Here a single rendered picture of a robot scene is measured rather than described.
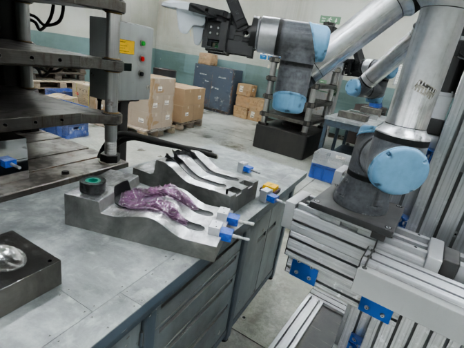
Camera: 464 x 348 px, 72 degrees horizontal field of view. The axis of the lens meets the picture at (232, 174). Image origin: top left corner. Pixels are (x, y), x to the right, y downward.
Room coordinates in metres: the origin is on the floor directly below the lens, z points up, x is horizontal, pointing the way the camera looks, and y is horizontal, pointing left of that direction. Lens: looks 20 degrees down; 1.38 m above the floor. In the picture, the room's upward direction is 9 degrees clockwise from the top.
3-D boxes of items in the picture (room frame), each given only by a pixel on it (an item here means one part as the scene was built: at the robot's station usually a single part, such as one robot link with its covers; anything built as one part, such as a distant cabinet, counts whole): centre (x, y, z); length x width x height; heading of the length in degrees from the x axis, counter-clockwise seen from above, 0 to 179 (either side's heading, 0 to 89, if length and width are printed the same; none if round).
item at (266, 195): (1.31, -0.20, 0.83); 0.13 x 0.05 x 0.05; 55
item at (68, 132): (4.43, 2.51, 0.11); 0.61 x 0.43 x 0.22; 68
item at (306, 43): (0.77, -0.11, 1.43); 0.11 x 0.08 x 0.09; 84
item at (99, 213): (0.98, 0.24, 0.86); 0.50 x 0.26 x 0.11; 81
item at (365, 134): (0.86, -0.38, 1.20); 0.13 x 0.12 x 0.14; 174
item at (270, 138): (5.91, -1.03, 1.03); 1.54 x 0.94 x 2.06; 152
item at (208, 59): (8.76, 1.08, 1.26); 0.42 x 0.33 x 0.29; 62
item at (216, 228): (0.89, -0.02, 0.86); 0.13 x 0.05 x 0.05; 81
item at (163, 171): (1.34, 0.16, 0.87); 0.50 x 0.26 x 0.14; 64
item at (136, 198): (0.99, 0.23, 0.90); 0.26 x 0.18 x 0.08; 81
